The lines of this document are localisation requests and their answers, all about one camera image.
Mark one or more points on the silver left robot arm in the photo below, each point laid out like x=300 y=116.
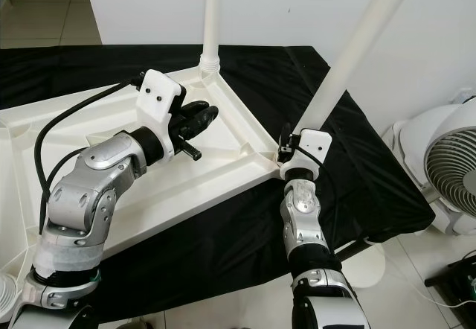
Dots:
x=89 y=195

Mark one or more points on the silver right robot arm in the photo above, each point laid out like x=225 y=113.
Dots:
x=301 y=217

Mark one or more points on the black table cloth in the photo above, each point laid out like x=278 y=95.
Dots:
x=230 y=240

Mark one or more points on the white round floor base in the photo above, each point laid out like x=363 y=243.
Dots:
x=368 y=269

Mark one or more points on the black plastic floor crate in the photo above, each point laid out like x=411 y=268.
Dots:
x=454 y=280

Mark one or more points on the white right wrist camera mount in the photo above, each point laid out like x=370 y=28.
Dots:
x=316 y=139

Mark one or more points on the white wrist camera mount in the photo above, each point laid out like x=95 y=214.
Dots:
x=316 y=139
x=160 y=94

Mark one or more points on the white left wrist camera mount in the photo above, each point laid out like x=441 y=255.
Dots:
x=160 y=94

